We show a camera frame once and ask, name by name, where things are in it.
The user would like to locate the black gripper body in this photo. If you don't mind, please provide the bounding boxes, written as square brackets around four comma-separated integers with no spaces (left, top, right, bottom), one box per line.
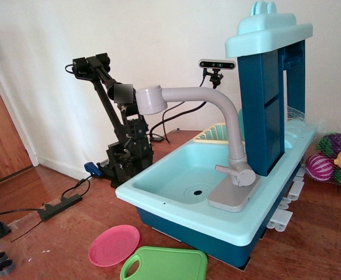
[120,104,154,166]

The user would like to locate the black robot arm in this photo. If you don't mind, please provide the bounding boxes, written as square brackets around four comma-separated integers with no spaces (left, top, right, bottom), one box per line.
[65,53,154,188]

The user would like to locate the teal toy sink unit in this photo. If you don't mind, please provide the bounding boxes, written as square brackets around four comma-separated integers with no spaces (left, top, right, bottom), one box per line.
[116,1,315,269]

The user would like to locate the yellow dish rack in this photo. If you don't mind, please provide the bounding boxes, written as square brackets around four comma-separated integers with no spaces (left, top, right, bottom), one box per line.
[193,122,228,144]

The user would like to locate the pink plastic plate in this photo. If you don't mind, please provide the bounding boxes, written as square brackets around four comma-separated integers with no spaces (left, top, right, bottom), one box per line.
[88,225,140,267]

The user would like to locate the grey toy faucet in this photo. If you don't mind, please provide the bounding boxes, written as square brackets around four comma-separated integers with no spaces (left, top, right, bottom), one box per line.
[135,85,261,212]

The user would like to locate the black power strip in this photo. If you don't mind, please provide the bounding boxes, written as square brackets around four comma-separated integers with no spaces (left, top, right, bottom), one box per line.
[37,194,82,221]

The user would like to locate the green plastic cutting board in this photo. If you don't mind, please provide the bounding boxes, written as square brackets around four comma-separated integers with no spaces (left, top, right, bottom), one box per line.
[120,246,208,279]

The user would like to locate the white plastic clips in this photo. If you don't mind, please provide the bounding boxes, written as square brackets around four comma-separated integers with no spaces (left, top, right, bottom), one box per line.
[266,167,305,232]

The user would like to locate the purple striped toy vegetable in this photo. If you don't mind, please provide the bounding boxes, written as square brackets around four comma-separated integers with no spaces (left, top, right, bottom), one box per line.
[305,154,334,181]

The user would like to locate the netted toy vegetables bag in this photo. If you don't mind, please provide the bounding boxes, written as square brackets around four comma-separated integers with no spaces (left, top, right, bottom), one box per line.
[305,133,341,186]

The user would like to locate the grey depth camera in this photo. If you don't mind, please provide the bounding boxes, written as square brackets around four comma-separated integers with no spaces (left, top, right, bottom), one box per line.
[199,59,236,69]

